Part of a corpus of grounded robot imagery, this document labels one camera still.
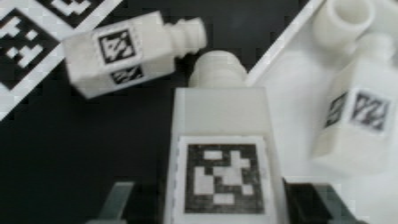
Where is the white table leg on tabletop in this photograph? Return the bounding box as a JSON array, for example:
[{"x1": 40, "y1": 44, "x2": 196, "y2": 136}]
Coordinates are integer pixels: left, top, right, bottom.
[{"x1": 310, "y1": 33, "x2": 398, "y2": 175}]

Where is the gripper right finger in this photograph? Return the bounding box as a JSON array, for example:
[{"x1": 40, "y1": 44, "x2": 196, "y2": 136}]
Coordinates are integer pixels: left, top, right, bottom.
[{"x1": 283, "y1": 182, "x2": 367, "y2": 224}]

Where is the white table leg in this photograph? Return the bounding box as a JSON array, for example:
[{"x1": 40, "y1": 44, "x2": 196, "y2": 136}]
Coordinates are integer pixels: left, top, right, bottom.
[
  {"x1": 161, "y1": 51, "x2": 287, "y2": 224},
  {"x1": 310, "y1": 33, "x2": 398, "y2": 175},
  {"x1": 61, "y1": 11, "x2": 205, "y2": 99}
]

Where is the white square tabletop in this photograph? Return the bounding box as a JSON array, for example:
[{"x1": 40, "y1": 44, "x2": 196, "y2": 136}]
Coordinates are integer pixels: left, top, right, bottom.
[{"x1": 246, "y1": 0, "x2": 398, "y2": 224}]

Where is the white sheet with markers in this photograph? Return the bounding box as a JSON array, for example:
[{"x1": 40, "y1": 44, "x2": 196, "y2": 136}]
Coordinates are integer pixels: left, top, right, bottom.
[{"x1": 0, "y1": 0, "x2": 122, "y2": 121}]

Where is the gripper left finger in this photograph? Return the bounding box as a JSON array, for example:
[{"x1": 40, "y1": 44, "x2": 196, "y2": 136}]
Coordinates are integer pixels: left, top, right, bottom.
[{"x1": 86, "y1": 181, "x2": 166, "y2": 224}]

